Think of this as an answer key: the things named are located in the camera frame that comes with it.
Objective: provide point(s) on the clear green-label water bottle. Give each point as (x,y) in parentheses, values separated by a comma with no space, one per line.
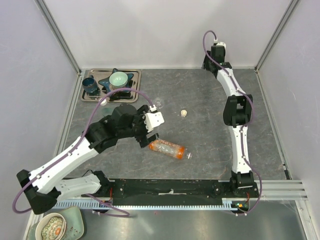
(105,107)

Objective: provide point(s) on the right aluminium frame post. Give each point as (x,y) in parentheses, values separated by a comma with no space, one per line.
(277,33)

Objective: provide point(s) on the white ribbed bottle cap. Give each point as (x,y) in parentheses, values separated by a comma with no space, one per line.
(183,113)

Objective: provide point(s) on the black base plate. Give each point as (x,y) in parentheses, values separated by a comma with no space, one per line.
(171,191)

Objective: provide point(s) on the patterned ceramic bowl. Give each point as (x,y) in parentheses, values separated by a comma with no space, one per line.
(51,227)

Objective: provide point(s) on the pale green bowl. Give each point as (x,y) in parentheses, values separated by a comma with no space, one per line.
(118,80)

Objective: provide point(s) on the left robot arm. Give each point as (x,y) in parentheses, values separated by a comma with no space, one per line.
(46,185)

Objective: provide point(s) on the steel tray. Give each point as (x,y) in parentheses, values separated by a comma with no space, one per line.
(99,74)

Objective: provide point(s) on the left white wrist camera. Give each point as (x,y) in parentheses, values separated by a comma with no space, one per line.
(153,118)

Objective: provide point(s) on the small clear empty bottle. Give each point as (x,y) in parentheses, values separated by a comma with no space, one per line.
(159,102)

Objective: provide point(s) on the left aluminium frame post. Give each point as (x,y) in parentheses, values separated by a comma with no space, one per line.
(58,34)

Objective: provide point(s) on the slotted cable duct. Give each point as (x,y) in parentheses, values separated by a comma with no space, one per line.
(91,204)

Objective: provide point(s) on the aluminium frame post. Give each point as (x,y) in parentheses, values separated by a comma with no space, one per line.
(277,33)
(58,34)

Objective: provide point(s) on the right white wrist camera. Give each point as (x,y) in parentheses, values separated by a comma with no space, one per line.
(218,45)

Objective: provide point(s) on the dark blue cup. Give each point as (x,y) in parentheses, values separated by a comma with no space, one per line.
(90,86)

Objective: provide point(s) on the green square plate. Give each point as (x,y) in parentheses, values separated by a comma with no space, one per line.
(74,225)

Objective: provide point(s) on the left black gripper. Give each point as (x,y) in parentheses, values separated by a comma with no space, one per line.
(143,139)

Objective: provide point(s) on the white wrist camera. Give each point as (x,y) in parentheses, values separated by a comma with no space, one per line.
(153,118)
(218,45)

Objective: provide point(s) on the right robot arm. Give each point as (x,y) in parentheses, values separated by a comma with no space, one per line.
(237,114)

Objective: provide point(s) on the orange drink bottle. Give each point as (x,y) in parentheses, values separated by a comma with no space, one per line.
(171,149)

